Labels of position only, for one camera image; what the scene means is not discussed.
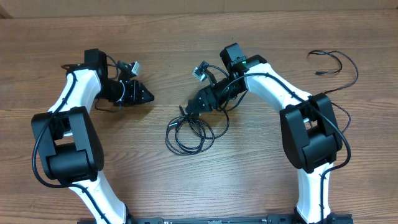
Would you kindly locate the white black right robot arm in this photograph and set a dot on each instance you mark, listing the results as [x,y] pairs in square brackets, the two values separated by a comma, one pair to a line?
[311,138]

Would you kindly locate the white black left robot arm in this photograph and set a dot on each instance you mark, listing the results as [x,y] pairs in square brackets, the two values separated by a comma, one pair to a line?
[68,153]

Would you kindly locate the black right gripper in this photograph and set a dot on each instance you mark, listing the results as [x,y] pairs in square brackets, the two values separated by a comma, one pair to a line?
[209,98]

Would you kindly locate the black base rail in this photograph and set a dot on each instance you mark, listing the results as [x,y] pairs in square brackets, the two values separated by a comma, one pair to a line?
[217,220]

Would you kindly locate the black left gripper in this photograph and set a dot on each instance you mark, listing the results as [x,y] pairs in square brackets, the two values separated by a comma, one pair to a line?
[135,94]

